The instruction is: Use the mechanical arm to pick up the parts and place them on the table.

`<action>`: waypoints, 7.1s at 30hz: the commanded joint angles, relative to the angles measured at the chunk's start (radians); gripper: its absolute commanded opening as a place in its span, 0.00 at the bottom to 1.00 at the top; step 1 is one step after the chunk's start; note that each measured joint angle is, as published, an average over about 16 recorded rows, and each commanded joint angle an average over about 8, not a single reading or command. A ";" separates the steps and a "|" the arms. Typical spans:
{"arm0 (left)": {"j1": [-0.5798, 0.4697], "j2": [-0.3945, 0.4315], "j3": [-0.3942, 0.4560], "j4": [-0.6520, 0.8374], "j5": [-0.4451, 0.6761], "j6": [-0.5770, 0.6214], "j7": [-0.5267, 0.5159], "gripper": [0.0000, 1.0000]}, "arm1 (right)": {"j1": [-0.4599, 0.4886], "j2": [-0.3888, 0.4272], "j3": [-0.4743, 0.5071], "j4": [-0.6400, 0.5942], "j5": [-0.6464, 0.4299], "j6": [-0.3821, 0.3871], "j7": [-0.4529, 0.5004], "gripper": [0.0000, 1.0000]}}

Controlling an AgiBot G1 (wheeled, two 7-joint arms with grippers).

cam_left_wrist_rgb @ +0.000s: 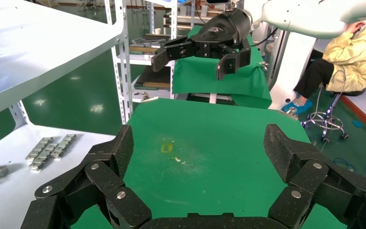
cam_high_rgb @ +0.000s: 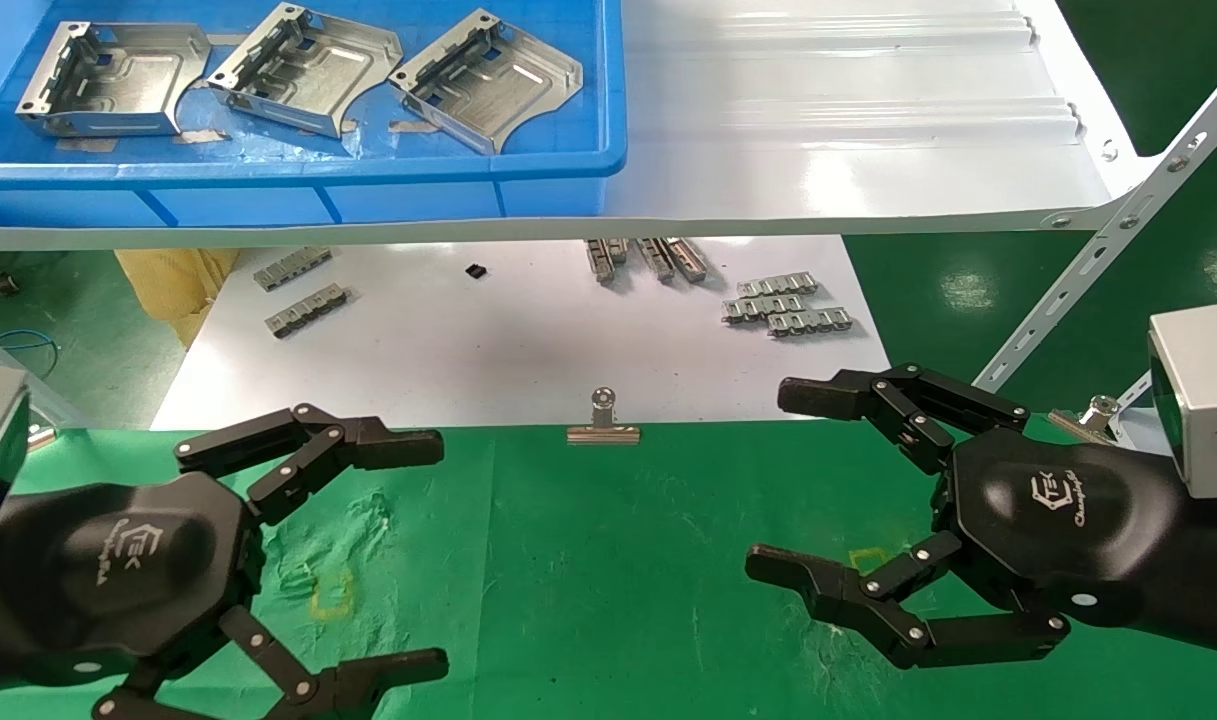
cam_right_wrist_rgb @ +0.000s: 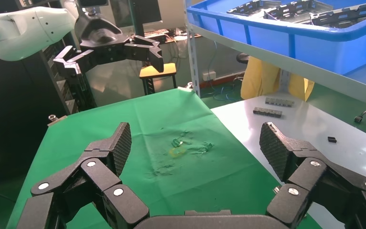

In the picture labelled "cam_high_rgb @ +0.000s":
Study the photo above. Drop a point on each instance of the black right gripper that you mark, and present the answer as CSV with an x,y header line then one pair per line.
x,y
1058,510

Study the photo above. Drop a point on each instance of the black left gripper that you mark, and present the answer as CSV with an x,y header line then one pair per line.
x,y
118,570

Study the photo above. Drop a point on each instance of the stamped metal bracket part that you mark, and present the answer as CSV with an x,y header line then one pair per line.
x,y
138,80
488,90
318,75

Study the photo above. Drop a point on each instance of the small metal connector strip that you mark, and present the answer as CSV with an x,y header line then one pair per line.
x,y
293,268
688,260
763,307
808,321
308,310
778,284
656,260
603,260

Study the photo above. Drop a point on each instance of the green table mat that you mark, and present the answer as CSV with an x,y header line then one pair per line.
x,y
588,580

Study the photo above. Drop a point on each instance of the white paper sheet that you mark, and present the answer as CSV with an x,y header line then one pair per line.
x,y
468,350

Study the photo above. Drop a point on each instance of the yellow plastic bag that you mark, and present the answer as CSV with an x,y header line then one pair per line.
x,y
173,285

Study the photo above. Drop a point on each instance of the grey metal bar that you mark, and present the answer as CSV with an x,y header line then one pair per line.
x,y
46,406

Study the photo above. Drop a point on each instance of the white metal shelf board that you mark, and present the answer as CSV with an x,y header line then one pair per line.
x,y
818,150

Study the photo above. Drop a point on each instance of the brown tape piece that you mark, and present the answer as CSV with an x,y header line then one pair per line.
x,y
83,145
200,136
413,126

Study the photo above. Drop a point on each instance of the blue plastic bin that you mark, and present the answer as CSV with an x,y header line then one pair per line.
x,y
548,30

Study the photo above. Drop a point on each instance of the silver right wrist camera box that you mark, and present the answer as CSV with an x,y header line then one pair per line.
x,y
1208,400

